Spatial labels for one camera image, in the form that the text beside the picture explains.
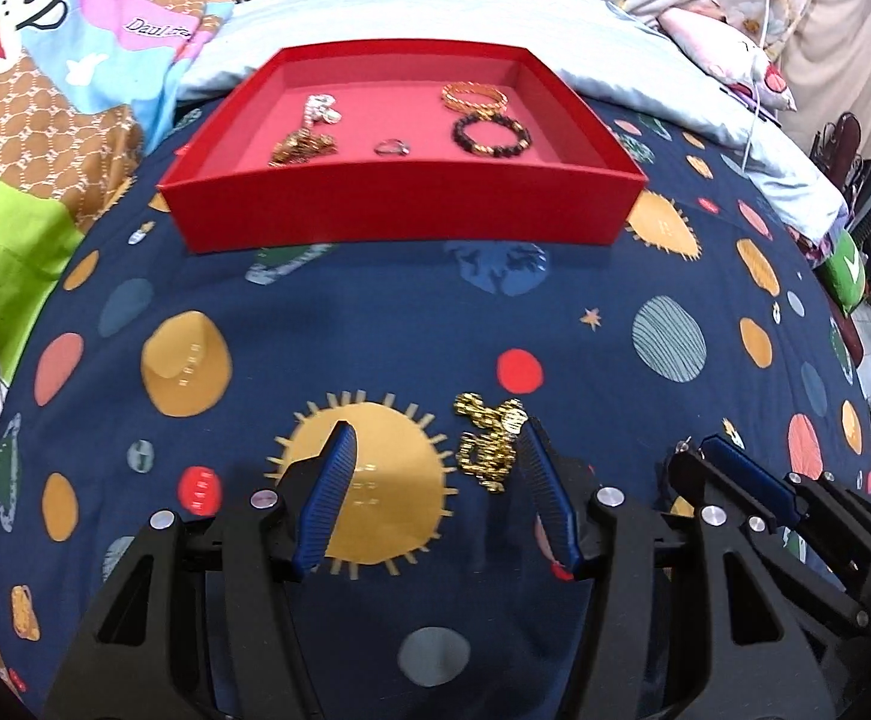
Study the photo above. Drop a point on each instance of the gold wristwatch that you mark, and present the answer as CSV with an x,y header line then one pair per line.
x,y
301,146

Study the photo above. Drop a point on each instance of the red jewelry tray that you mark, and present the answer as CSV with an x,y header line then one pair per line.
x,y
406,167

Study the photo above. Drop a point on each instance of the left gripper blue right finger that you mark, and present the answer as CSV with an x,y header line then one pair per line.
x,y
549,485

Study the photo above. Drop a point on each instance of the light blue pillow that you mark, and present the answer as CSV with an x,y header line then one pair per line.
x,y
592,45

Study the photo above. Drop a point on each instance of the small pink floral pillow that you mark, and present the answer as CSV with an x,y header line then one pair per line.
x,y
728,56

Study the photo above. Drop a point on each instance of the colourful monkey cartoon blanket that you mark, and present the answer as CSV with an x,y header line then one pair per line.
x,y
87,88

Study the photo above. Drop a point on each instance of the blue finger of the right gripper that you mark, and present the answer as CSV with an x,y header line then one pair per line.
x,y
772,493

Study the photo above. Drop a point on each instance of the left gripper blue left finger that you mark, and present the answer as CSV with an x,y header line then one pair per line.
x,y
320,485

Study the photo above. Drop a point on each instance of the green object with swoosh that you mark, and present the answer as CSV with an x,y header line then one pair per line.
x,y
843,273

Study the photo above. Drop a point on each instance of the gold woven bangle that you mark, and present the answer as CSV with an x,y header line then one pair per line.
x,y
474,98

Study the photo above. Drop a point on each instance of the navy planet print bedsheet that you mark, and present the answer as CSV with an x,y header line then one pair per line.
x,y
159,379

